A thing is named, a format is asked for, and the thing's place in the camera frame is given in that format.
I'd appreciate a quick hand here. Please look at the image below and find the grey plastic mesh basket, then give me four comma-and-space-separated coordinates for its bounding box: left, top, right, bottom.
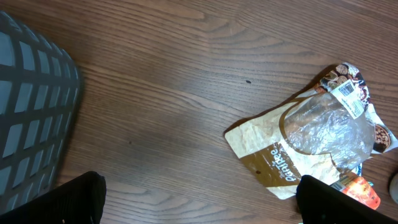
1, 11, 83, 213

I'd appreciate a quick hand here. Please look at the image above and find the green lid jar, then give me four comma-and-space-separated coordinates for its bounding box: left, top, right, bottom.
389, 173, 398, 203

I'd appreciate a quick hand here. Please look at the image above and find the orange snack packet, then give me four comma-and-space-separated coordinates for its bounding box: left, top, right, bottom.
331, 172, 381, 210

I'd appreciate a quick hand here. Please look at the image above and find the small green white packet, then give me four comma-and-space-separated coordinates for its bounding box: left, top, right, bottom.
352, 163, 363, 176

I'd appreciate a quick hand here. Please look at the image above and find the brown clear snack bag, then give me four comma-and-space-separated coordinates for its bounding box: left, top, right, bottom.
225, 62, 397, 200

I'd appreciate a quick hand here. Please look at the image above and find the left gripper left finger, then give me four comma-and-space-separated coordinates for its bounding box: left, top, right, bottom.
1, 171, 106, 224

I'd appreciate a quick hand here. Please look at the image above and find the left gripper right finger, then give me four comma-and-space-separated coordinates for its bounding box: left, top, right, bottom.
296, 175, 397, 224

